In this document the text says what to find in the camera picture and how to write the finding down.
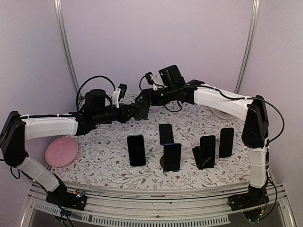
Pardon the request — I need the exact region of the black phone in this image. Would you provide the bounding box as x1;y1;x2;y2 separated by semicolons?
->
163;143;182;172
199;135;216;169
219;128;234;158

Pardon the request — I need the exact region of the black folding phone stand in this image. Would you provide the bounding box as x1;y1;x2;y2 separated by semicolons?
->
192;146;215;170

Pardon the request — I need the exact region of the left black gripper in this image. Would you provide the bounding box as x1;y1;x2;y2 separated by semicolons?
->
94;103;140;125

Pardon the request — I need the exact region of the front aluminium rail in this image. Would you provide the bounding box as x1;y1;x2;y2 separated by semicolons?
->
22;184;294;227

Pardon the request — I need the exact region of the right aluminium frame post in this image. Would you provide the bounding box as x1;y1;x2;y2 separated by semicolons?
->
234;0;260;94

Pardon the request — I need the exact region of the left aluminium frame post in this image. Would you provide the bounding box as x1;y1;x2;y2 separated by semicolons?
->
53;0;80;93

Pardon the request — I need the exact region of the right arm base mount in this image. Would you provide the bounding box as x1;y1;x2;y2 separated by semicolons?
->
227;184;269;211

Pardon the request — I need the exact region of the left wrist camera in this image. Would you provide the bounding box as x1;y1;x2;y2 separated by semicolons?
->
111;84;127;108

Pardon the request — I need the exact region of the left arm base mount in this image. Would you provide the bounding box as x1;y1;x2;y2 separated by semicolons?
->
46;174;87;211

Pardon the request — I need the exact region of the aluminium frame post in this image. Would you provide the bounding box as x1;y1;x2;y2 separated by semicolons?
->
53;0;80;93
234;0;260;94

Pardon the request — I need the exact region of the pink bowl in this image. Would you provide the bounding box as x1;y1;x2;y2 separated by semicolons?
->
45;137;78;167

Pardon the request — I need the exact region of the black stand wooden base front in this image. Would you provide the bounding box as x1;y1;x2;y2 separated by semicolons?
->
160;156;181;172

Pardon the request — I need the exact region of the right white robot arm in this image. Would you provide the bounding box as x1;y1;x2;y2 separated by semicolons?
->
140;65;273;206

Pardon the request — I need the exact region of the left black braided cable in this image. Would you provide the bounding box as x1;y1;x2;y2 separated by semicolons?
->
76;75;116;112

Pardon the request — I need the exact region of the white patterned plate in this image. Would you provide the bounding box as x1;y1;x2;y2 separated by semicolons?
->
212;109;234;120

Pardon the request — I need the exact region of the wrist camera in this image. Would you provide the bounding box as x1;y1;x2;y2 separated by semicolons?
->
145;72;158;91
111;84;127;108

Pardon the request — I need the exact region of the floral table mat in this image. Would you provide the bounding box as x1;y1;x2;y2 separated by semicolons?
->
51;103;250;190

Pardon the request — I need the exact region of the blue phone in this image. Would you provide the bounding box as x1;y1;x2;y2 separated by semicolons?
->
159;123;174;145

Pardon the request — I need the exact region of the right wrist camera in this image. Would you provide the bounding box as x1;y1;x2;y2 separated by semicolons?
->
145;72;158;91

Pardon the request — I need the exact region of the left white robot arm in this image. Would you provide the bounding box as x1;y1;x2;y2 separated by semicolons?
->
0;88;139;205

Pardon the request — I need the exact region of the black phone front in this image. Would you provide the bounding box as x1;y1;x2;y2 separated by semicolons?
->
199;135;216;169

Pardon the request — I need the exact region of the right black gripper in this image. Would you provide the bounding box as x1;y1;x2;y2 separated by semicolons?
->
135;85;176;106

